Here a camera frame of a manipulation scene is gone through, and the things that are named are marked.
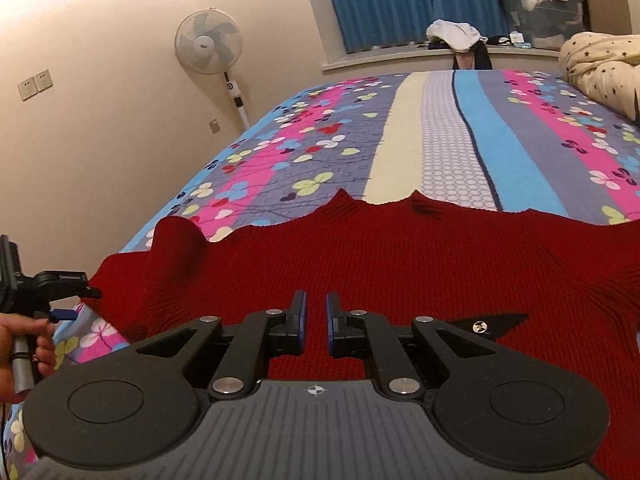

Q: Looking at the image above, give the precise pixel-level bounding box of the clear lidded storage box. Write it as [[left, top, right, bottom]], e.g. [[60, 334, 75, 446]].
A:
[[497, 0, 587, 52]]

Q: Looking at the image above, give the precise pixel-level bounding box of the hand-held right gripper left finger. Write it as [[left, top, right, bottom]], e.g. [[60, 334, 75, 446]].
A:
[[131, 289, 308, 399]]

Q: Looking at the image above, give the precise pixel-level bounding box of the white window sill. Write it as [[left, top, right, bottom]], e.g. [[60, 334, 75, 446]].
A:
[[321, 42, 565, 73]]

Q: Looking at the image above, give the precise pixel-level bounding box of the red knit sweater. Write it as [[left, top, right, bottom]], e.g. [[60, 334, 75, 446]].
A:
[[88, 189, 640, 480]]

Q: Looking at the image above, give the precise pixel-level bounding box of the black garment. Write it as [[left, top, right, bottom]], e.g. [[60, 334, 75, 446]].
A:
[[428, 36, 511, 72]]

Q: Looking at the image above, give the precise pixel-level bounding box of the striped floral bedsheet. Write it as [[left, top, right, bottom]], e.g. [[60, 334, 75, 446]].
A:
[[0, 69, 640, 480]]

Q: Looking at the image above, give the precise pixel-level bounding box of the cream star print quilt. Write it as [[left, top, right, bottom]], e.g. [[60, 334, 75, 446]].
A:
[[558, 31, 640, 123]]

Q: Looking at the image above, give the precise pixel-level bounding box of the white standing fan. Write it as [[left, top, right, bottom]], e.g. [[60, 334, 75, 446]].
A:
[[174, 6, 251, 130]]

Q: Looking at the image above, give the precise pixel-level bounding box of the white clothes pile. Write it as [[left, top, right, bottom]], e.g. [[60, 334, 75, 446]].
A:
[[425, 19, 484, 54]]

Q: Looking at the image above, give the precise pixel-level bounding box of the blue curtain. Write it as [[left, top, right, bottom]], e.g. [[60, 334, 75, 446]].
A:
[[318, 0, 557, 54]]

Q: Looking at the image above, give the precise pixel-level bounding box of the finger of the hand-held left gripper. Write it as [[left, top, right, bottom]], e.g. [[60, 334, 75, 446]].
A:
[[31, 270, 103, 306], [37, 308, 79, 323]]

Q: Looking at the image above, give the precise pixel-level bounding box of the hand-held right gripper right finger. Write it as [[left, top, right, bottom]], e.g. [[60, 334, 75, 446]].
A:
[[325, 292, 502, 400]]

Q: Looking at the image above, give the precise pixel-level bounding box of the person's left hand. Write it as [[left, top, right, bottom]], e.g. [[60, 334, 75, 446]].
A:
[[0, 312, 57, 404]]

